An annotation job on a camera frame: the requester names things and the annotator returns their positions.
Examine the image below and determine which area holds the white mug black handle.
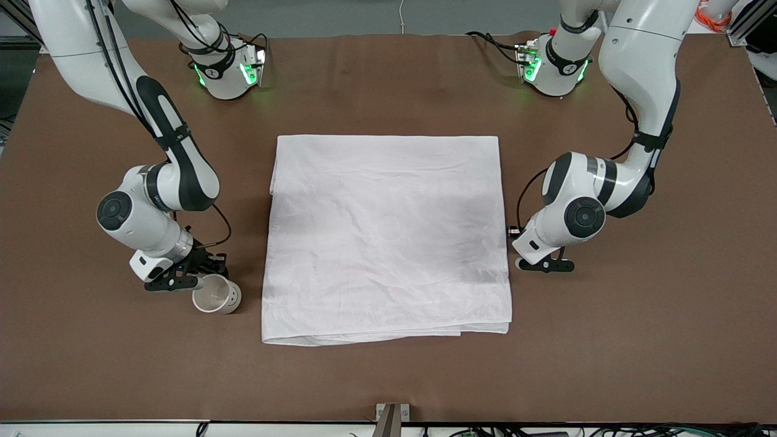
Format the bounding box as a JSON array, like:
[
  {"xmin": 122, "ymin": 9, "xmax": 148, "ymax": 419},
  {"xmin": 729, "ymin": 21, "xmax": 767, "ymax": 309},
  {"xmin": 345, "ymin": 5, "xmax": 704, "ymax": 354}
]
[{"xmin": 192, "ymin": 274, "xmax": 242, "ymax": 315}]

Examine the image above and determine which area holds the white cloth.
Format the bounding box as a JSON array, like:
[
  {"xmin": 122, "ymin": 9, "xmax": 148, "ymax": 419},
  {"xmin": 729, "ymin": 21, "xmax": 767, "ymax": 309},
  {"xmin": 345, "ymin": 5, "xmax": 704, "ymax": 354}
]
[{"xmin": 261, "ymin": 134, "xmax": 514, "ymax": 347}]

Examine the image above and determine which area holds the silver base connector box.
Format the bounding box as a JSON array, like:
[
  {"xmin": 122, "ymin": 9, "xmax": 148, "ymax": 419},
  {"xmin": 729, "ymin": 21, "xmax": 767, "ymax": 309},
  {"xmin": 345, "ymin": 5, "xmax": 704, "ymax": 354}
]
[
  {"xmin": 242, "ymin": 47, "xmax": 268, "ymax": 87},
  {"xmin": 516, "ymin": 39, "xmax": 542, "ymax": 83}
]

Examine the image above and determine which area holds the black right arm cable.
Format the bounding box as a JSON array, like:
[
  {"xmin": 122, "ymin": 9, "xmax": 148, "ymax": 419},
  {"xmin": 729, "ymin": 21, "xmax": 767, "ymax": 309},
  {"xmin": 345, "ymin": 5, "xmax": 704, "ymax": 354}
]
[{"xmin": 85, "ymin": 0, "xmax": 233, "ymax": 248}]

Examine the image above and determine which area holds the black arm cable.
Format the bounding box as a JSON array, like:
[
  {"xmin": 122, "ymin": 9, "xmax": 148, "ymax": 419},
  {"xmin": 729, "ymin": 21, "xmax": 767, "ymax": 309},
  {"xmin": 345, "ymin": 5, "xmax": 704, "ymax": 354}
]
[
  {"xmin": 85, "ymin": 0, "xmax": 233, "ymax": 248},
  {"xmin": 507, "ymin": 85, "xmax": 639, "ymax": 237}
]

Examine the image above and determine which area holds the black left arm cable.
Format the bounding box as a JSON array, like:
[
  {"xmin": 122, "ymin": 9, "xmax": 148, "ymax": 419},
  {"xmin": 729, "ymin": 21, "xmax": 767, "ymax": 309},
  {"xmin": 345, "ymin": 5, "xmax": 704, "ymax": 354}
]
[{"xmin": 507, "ymin": 85, "xmax": 639, "ymax": 237}]

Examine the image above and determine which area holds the black cable bundle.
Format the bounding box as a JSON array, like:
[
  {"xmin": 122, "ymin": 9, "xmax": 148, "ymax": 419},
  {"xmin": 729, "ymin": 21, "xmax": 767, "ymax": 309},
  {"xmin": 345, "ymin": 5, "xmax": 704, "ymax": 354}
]
[{"xmin": 419, "ymin": 422, "xmax": 777, "ymax": 437}]

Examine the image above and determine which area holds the grey metal table bracket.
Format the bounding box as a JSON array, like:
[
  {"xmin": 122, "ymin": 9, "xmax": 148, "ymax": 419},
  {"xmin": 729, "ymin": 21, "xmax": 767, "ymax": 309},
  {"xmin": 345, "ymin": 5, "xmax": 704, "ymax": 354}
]
[{"xmin": 375, "ymin": 403, "xmax": 410, "ymax": 437}]

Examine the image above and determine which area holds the black base cable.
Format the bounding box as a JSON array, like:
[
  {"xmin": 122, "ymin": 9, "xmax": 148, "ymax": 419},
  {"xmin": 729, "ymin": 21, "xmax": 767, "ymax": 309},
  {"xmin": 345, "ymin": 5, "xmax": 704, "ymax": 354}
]
[
  {"xmin": 466, "ymin": 30, "xmax": 524, "ymax": 65},
  {"xmin": 234, "ymin": 32, "xmax": 270, "ymax": 52}
]

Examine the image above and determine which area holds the orange cable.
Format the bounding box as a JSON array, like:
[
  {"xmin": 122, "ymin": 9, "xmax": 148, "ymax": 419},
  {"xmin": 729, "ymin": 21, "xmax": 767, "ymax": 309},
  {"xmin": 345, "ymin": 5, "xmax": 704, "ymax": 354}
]
[{"xmin": 695, "ymin": 0, "xmax": 733, "ymax": 33}]

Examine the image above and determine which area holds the aluminium frame profile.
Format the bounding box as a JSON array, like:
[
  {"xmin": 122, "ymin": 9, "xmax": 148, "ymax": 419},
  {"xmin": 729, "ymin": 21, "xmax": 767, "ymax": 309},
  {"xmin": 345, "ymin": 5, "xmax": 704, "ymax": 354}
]
[
  {"xmin": 727, "ymin": 0, "xmax": 777, "ymax": 47},
  {"xmin": 0, "ymin": 0, "xmax": 50, "ymax": 54}
]

